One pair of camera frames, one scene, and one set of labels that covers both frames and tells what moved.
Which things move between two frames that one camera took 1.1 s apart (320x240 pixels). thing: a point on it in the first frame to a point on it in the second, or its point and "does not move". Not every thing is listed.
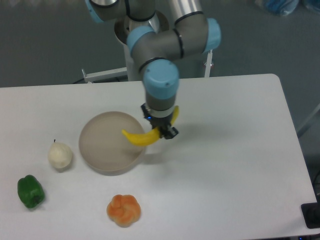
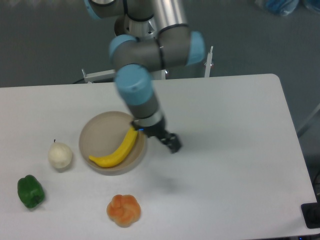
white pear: x=59 y=155 does not move
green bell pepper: x=30 y=191 does not move
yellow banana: x=148 y=138 to x=119 y=156
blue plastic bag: x=284 y=7 does not move
